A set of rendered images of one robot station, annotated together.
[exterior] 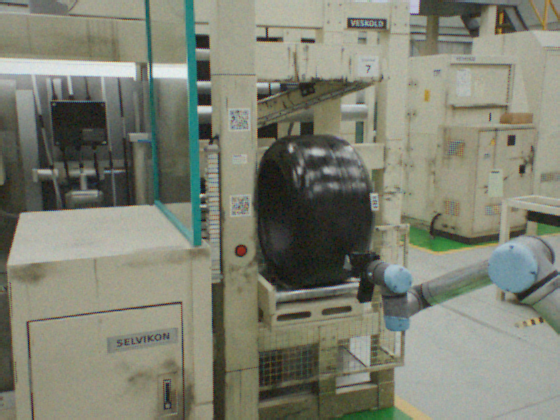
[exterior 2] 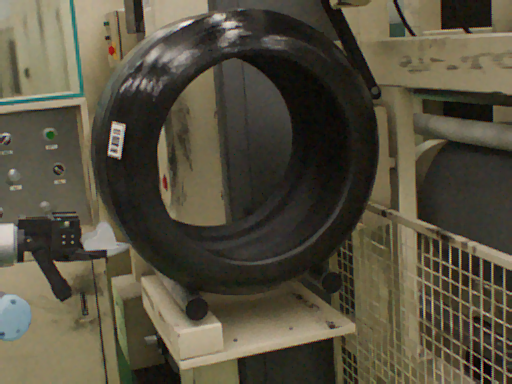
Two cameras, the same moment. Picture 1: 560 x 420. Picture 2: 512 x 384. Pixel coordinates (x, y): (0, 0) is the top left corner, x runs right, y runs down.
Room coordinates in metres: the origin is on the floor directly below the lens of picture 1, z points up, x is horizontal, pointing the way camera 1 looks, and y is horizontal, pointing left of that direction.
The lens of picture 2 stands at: (2.25, -1.51, 1.39)
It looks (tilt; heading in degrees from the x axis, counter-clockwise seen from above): 11 degrees down; 94
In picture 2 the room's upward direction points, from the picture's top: 5 degrees counter-clockwise
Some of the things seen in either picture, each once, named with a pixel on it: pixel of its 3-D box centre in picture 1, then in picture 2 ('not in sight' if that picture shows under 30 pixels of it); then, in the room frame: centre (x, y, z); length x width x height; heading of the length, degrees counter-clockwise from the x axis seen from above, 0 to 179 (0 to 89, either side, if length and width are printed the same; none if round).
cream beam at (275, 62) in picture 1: (302, 64); not in sight; (2.50, -0.09, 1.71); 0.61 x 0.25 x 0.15; 110
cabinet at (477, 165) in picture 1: (483, 181); not in sight; (6.67, -2.27, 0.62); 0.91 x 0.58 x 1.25; 120
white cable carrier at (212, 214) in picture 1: (213, 213); not in sight; (2.02, 0.23, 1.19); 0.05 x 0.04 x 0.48; 20
